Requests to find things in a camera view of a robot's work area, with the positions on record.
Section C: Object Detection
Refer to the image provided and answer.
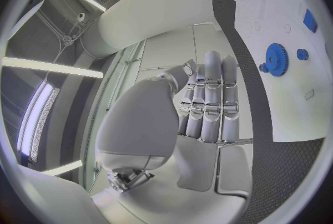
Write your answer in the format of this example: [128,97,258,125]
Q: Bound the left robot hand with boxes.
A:
[90,50,254,224]

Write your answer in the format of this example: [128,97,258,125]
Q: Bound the white task board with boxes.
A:
[230,0,332,143]

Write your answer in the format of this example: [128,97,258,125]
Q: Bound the glowing light bar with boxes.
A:
[15,77,61,164]

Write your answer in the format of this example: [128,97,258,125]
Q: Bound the blue gear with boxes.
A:
[265,43,290,78]

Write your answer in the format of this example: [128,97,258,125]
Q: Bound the blue block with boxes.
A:
[302,8,319,33]

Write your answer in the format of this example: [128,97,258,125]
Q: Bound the short blue cylinder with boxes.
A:
[296,48,310,61]

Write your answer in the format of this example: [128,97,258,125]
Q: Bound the white cable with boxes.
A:
[53,13,88,64]

